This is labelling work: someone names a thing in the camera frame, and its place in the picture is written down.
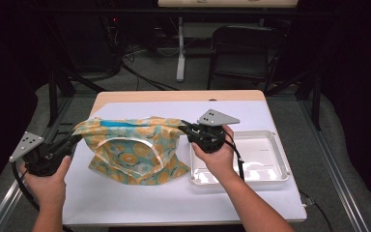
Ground person's left hand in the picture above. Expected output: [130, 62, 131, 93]
[19, 155, 72, 211]

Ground black floor cables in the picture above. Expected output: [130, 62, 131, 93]
[119, 44, 181, 92]

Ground black folding chair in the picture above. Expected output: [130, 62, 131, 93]
[207, 24, 288, 95]

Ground right hand-held gripper cable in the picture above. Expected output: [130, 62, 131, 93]
[216, 130, 333, 232]

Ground person's right hand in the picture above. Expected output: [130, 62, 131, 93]
[191, 125, 237, 186]

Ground white plastic tray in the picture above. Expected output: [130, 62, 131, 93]
[188, 130, 292, 188]

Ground left hand-held gripper cable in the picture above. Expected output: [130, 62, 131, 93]
[11, 159, 75, 232]

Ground hand-held gripper cable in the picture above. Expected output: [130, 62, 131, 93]
[216, 130, 333, 232]
[11, 159, 75, 232]

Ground aluminium rail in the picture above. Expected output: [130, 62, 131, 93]
[298, 100, 371, 232]
[0, 96, 75, 232]

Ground fruit print cloth bag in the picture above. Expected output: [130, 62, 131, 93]
[71, 115, 191, 187]

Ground beige table with white leg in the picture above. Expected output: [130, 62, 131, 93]
[157, 0, 299, 83]

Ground black equipment rack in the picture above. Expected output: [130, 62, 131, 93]
[56, 14, 124, 75]

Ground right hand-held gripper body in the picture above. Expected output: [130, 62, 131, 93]
[186, 108, 241, 155]

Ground white table cover sheet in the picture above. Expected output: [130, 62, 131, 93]
[62, 100, 307, 226]

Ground black metal stand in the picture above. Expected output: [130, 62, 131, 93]
[265, 62, 324, 131]
[44, 18, 108, 128]

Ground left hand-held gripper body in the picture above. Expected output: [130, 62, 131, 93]
[9, 130, 78, 178]

